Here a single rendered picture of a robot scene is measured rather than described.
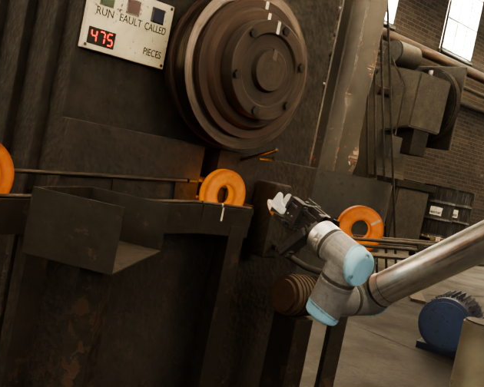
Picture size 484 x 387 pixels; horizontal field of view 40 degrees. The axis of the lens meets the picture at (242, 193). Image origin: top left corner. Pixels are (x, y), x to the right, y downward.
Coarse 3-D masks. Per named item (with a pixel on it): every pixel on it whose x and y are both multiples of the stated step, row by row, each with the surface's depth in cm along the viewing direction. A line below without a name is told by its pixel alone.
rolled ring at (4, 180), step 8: (0, 144) 155; (0, 152) 155; (0, 160) 156; (8, 160) 157; (0, 168) 156; (8, 168) 157; (0, 176) 157; (8, 176) 158; (0, 184) 157; (8, 184) 158; (0, 192) 157; (8, 192) 158
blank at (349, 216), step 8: (352, 208) 218; (360, 208) 218; (368, 208) 218; (344, 216) 218; (352, 216) 218; (360, 216) 218; (368, 216) 218; (376, 216) 219; (344, 224) 218; (352, 224) 218; (368, 224) 220; (376, 224) 219; (344, 232) 218; (368, 232) 221; (376, 232) 219; (368, 248) 219
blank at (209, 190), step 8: (208, 176) 200; (216, 176) 199; (224, 176) 201; (232, 176) 202; (208, 184) 198; (216, 184) 199; (224, 184) 201; (232, 184) 203; (240, 184) 205; (200, 192) 199; (208, 192) 198; (216, 192) 200; (232, 192) 205; (240, 192) 206; (208, 200) 198; (216, 200) 200; (232, 200) 204; (240, 200) 206
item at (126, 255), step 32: (32, 192) 136; (64, 192) 149; (96, 192) 161; (32, 224) 137; (64, 224) 135; (96, 224) 133; (128, 224) 159; (160, 224) 158; (64, 256) 135; (96, 256) 133; (128, 256) 147; (96, 288) 147; (96, 320) 148; (64, 352) 149; (96, 352) 152; (64, 384) 149
